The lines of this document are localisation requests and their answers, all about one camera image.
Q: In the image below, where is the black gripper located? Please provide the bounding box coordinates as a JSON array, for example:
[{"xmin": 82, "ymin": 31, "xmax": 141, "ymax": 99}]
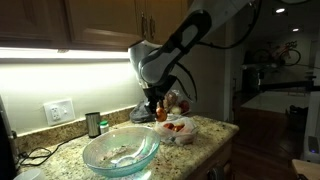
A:
[{"xmin": 143, "ymin": 77, "xmax": 177, "ymax": 113}]

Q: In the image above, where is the orange-red apple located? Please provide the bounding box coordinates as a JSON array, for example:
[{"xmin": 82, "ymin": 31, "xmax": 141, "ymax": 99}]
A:
[{"xmin": 155, "ymin": 106, "xmax": 169, "ymax": 123}]

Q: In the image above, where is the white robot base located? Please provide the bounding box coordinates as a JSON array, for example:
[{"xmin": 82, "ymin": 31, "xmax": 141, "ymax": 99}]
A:
[{"xmin": 301, "ymin": 43, "xmax": 320, "ymax": 164}]

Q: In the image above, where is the clear plastic produce bag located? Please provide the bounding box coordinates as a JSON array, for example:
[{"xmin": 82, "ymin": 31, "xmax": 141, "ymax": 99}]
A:
[{"xmin": 163, "ymin": 89, "xmax": 184, "ymax": 116}]

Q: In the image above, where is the dark red apple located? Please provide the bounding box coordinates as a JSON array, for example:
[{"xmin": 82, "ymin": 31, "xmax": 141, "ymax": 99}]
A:
[{"xmin": 172, "ymin": 124, "xmax": 185, "ymax": 133}]

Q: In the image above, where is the white mesh carrier bag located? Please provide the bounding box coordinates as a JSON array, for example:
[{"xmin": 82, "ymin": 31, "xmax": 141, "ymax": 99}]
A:
[{"xmin": 153, "ymin": 114, "xmax": 198, "ymax": 147}]

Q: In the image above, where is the glass bowl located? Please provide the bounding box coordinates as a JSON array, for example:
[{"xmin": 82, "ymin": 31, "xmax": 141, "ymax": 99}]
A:
[{"xmin": 82, "ymin": 125, "xmax": 162, "ymax": 179}]

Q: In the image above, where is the pale yellow onion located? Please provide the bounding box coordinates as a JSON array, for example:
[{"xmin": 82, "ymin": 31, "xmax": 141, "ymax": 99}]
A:
[{"xmin": 169, "ymin": 105, "xmax": 183, "ymax": 116}]

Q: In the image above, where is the small green-lid bottle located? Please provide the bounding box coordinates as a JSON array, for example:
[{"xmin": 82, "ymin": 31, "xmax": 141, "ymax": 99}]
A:
[{"xmin": 99, "ymin": 120, "xmax": 110, "ymax": 135}]

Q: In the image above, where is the stainless steel cup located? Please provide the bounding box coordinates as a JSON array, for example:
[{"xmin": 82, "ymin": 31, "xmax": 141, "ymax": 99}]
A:
[{"xmin": 84, "ymin": 111, "xmax": 102, "ymax": 139}]

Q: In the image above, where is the wooden base cabinet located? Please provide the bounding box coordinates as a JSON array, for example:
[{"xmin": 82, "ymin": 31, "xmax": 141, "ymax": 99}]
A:
[{"xmin": 186, "ymin": 133, "xmax": 239, "ymax": 180}]

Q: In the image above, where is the wooden upper cabinet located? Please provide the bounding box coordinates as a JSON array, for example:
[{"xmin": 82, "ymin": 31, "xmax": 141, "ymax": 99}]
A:
[{"xmin": 0, "ymin": 0, "xmax": 193, "ymax": 53}]

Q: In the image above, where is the under-cabinet light strip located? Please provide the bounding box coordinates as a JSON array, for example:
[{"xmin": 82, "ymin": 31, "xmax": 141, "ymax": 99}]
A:
[{"xmin": 0, "ymin": 47, "xmax": 132, "ymax": 61}]

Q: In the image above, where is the white background table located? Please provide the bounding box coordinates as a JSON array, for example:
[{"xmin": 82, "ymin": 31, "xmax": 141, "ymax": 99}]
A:
[{"xmin": 240, "ymin": 91, "xmax": 309, "ymax": 114}]

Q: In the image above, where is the red bicycle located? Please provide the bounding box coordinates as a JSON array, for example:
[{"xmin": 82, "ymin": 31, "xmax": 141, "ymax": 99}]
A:
[{"xmin": 252, "ymin": 39, "xmax": 302, "ymax": 67}]

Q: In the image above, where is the white round container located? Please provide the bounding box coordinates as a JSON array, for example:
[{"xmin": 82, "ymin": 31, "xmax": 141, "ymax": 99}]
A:
[{"xmin": 13, "ymin": 168, "xmax": 47, "ymax": 180}]

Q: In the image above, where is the black kitchen appliance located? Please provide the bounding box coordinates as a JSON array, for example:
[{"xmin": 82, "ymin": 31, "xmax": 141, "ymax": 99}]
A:
[{"xmin": 0, "ymin": 95, "xmax": 20, "ymax": 180}]

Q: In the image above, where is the black power cord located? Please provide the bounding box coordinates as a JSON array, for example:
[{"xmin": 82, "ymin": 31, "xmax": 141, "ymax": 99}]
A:
[{"xmin": 16, "ymin": 133, "xmax": 86, "ymax": 168}]

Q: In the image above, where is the white wall outlet plate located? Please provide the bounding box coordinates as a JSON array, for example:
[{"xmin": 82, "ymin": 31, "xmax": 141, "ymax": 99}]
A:
[{"xmin": 43, "ymin": 98, "xmax": 76, "ymax": 127}]

